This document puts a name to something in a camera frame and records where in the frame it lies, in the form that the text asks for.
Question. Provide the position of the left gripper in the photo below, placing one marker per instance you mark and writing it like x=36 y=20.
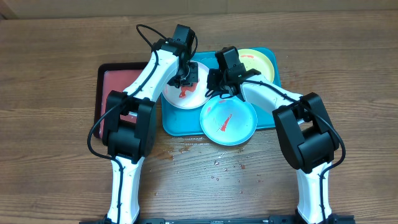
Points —
x=194 y=78

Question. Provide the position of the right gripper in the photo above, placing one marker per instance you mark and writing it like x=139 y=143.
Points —
x=217 y=77

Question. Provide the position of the white plate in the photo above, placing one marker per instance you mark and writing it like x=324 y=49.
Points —
x=189 y=97

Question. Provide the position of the light blue plate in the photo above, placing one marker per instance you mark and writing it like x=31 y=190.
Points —
x=228 y=122

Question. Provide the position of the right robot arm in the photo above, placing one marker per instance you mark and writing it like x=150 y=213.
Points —
x=307 y=138

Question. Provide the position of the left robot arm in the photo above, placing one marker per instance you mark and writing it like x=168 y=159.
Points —
x=129 y=121

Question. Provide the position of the teal plastic tray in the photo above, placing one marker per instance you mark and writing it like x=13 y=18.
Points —
x=173 y=118

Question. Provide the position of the black tray with red water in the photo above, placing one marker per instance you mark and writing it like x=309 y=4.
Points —
x=114 y=76

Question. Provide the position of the yellow-green plate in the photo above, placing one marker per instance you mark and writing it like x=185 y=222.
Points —
x=254 y=59

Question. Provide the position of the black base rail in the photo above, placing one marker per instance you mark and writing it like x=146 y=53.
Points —
x=273 y=219

